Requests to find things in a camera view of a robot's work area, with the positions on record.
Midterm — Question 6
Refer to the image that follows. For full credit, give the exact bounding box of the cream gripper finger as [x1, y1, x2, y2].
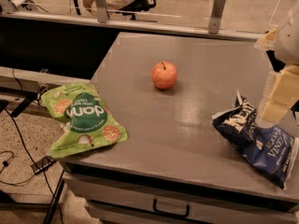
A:
[260, 64, 299, 123]
[254, 27, 278, 51]

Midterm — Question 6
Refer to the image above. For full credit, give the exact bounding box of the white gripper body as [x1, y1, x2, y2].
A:
[266, 1, 299, 72]

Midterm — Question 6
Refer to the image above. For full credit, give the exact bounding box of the green rice chip bag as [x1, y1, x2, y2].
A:
[41, 83, 128, 159]

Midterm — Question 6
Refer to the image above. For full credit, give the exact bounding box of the blue potato chip bag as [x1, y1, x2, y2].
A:
[212, 92, 298, 189]

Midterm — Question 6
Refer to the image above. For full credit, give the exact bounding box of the red apple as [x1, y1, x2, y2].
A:
[151, 62, 178, 90]

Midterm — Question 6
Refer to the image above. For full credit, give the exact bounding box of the black chair base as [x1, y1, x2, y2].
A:
[119, 0, 156, 21]

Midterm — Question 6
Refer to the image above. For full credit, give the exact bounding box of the grey drawer cabinet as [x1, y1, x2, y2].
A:
[64, 173, 298, 224]

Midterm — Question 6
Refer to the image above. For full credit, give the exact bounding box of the black power adapter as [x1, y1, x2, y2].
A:
[31, 157, 56, 175]

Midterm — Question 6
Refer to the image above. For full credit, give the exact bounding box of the metal railing frame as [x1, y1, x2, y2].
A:
[1, 0, 267, 41]

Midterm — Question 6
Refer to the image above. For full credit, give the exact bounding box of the black drawer handle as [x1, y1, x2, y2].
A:
[152, 199, 190, 218]

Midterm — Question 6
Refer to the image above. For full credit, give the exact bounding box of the black floor cable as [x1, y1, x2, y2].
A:
[0, 107, 64, 224]

